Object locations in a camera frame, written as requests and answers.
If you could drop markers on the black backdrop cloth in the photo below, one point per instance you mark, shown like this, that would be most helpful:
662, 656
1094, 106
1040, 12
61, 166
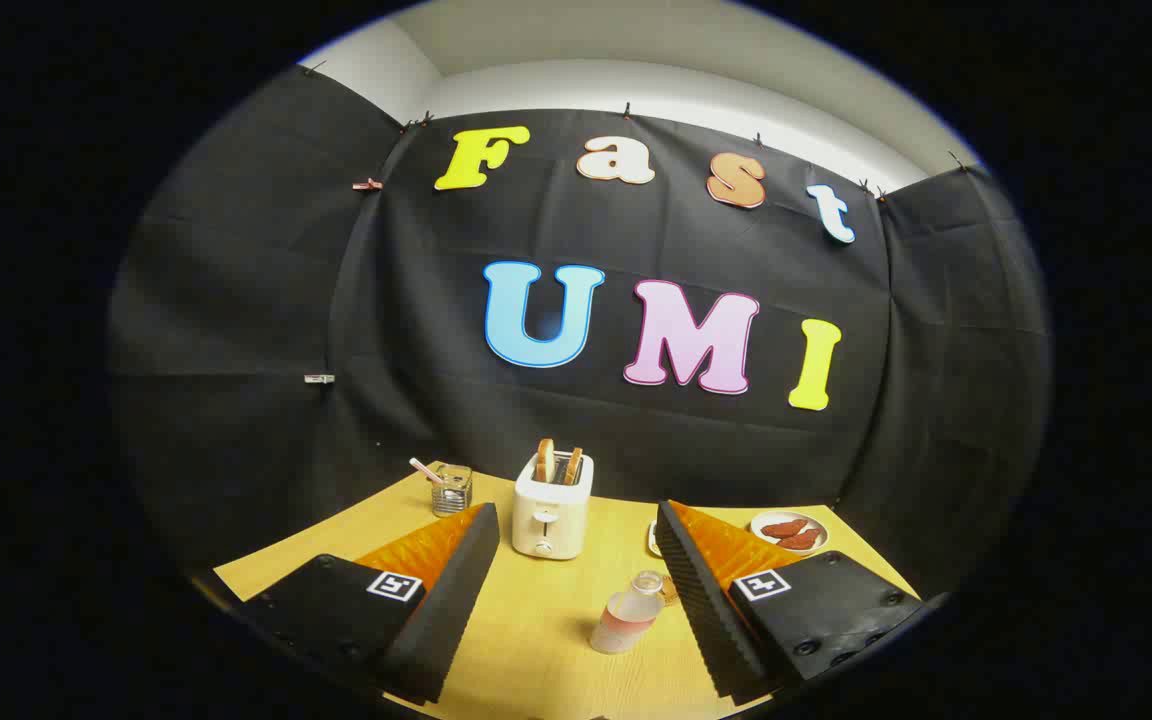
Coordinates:
636, 250

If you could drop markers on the metal mesh basket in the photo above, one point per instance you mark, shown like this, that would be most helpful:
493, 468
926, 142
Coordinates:
452, 492

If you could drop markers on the red clip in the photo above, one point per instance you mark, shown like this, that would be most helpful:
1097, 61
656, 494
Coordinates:
368, 184

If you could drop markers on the wooden table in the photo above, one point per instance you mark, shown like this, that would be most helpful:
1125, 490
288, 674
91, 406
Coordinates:
546, 620

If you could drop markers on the white toaster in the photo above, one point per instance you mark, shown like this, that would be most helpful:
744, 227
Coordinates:
551, 520

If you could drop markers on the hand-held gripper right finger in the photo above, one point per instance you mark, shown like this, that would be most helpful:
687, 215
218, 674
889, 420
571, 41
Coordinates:
696, 600

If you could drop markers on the round wooden coaster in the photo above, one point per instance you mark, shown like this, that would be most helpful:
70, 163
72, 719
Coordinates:
669, 592

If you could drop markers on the toast slice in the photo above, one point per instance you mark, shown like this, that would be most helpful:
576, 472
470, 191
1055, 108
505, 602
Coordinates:
573, 466
544, 462

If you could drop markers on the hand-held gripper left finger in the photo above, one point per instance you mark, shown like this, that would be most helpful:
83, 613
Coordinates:
446, 600

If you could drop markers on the clear juice bottle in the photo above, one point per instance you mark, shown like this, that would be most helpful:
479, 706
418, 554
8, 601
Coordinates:
626, 620

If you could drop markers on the pink striped straw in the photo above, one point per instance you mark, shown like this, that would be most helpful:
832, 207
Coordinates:
424, 469

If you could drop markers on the white round plate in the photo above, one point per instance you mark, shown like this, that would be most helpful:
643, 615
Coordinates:
764, 541

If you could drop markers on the white divided spice tray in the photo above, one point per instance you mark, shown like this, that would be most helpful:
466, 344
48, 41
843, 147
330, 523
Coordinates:
654, 540

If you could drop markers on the red meat piece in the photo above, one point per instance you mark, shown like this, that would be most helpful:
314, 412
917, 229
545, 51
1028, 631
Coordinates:
800, 540
784, 528

